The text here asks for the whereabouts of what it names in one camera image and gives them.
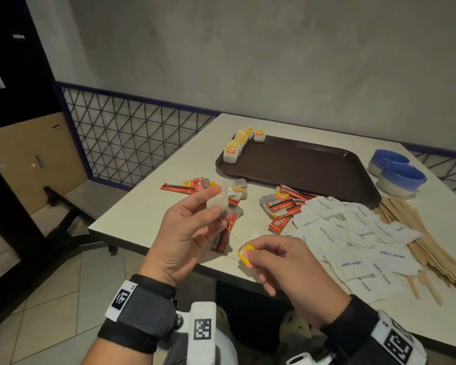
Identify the black left wrist band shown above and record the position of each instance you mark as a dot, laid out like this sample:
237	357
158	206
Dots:
148	315

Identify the black side table frame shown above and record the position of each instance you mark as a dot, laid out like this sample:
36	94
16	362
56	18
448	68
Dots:
57	197

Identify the person's gray sneaker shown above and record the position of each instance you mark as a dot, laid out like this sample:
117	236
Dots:
294	325
222	315

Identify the pile of red coffee sticks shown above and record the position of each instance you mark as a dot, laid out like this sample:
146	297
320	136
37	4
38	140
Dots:
175	188

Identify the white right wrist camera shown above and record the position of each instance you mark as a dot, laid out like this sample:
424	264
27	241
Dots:
304	359

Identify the dark brown tray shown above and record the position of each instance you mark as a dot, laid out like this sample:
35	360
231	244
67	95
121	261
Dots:
308	171

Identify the row of tea bags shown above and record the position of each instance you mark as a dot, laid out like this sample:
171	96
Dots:
230	155

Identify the person's left forearm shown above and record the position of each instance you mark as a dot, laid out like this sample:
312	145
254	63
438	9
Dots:
114	355

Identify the pile of tea bags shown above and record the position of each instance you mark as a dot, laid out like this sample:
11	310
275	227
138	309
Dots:
238	184

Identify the pile of wooden stir sticks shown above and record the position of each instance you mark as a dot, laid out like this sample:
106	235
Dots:
429	243

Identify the dark blue metal locker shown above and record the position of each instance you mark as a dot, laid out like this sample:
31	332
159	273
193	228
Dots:
23	53

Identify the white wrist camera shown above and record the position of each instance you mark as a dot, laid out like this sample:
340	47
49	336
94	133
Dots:
304	359
201	349

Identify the light wooden cabinet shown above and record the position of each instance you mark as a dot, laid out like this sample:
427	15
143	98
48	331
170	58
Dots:
23	174

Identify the person's left hand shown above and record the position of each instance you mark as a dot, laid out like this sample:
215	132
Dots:
178	239

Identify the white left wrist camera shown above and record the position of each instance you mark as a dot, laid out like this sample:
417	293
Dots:
201	349

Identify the pile of white sugar packets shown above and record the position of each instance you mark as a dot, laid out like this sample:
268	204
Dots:
351	266

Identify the person's right hand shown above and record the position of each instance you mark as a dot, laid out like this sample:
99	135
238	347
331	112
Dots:
304	277

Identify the white tea bag yellow tag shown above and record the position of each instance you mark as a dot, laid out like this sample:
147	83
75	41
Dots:
259	137
218	201

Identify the blue and white mug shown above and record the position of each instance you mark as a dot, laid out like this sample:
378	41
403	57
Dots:
387	157
403	176

